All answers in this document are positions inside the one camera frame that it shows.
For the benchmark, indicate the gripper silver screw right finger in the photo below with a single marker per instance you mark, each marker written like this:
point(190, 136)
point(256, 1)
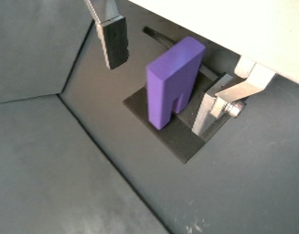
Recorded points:
point(225, 96)

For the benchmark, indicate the black curved holder stand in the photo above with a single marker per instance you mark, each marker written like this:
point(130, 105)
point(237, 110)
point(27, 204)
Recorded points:
point(177, 135)

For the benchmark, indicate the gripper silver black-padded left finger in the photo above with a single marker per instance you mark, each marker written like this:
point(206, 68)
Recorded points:
point(111, 28)

